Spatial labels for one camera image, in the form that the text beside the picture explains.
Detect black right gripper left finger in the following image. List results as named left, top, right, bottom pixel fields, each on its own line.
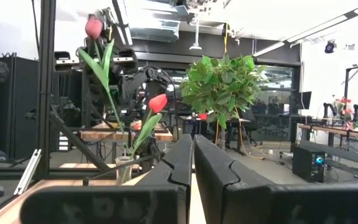
left=19, top=133, right=195, bottom=224

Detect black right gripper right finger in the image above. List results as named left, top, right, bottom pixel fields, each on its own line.
left=193, top=134, right=358, bottom=224

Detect dark maroon tulip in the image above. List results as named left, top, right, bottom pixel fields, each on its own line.
left=78, top=14, right=130, bottom=159

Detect smooth clear glass vase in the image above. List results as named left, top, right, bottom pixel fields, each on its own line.
left=114, top=155, right=134, bottom=186

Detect red tulip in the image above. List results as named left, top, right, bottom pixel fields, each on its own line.
left=129, top=93, right=169, bottom=159

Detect wooden background workbench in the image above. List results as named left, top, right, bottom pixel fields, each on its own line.
left=79, top=121, right=174, bottom=143

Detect black background desk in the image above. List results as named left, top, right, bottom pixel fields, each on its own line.
left=178, top=115, right=252, bottom=156

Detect hanging ceiling lamp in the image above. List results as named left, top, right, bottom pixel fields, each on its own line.
left=188, top=18, right=203, bottom=51

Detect green potted tree black pot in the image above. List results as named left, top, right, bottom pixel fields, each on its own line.
left=178, top=52, right=269, bottom=153

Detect black computer tower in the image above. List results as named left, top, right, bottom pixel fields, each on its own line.
left=291, top=145, right=327, bottom=184

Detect white parts drawers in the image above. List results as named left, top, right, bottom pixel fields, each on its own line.
left=58, top=131, right=70, bottom=152

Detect black cabinet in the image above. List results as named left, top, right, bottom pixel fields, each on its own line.
left=0, top=55, right=40, bottom=160

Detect black monitor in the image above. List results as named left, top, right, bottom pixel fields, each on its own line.
left=300, top=91, right=313, bottom=110

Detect background flower bouquet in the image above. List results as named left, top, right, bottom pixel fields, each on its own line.
left=334, top=96, right=354, bottom=131

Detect silver aluminium extrusion piece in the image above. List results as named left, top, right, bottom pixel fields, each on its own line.
left=13, top=148, right=42, bottom=197

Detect black spotlight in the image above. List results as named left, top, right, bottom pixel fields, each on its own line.
left=324, top=39, right=337, bottom=55

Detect black aluminium rig frame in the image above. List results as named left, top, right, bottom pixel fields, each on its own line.
left=0, top=0, right=142, bottom=187

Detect yellow hanging cable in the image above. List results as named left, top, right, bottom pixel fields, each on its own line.
left=214, top=22, right=273, bottom=161

